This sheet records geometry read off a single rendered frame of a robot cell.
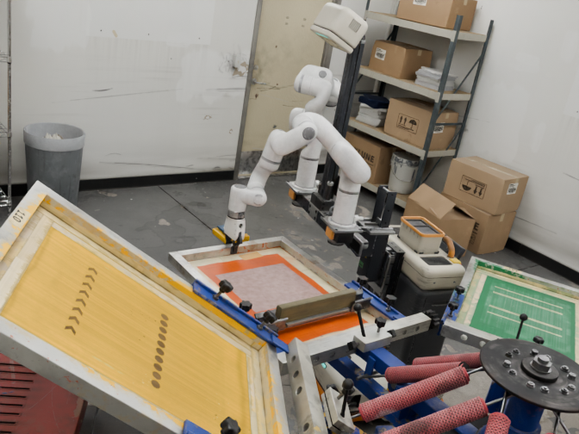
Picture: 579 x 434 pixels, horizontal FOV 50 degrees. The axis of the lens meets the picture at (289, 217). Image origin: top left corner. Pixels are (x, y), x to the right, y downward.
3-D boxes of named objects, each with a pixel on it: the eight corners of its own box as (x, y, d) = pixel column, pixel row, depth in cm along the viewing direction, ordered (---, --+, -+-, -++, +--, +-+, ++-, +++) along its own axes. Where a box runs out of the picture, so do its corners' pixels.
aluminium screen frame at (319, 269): (167, 260, 258) (168, 252, 257) (281, 243, 293) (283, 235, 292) (277, 368, 202) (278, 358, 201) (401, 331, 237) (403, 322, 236)
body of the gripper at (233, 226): (250, 216, 266) (246, 240, 270) (237, 207, 273) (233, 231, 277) (234, 218, 262) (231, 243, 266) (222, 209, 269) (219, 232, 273)
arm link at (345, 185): (355, 187, 279) (363, 152, 273) (364, 197, 267) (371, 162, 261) (334, 184, 277) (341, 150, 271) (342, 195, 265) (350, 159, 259)
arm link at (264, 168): (282, 164, 258) (264, 209, 265) (277, 155, 270) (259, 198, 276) (263, 158, 255) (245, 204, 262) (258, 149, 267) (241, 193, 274)
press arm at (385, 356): (355, 353, 211) (357, 341, 209) (368, 349, 214) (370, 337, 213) (391, 383, 199) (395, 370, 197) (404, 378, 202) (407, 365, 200)
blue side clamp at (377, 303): (341, 296, 257) (345, 282, 254) (350, 294, 260) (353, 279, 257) (392, 335, 236) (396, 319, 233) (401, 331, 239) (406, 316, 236)
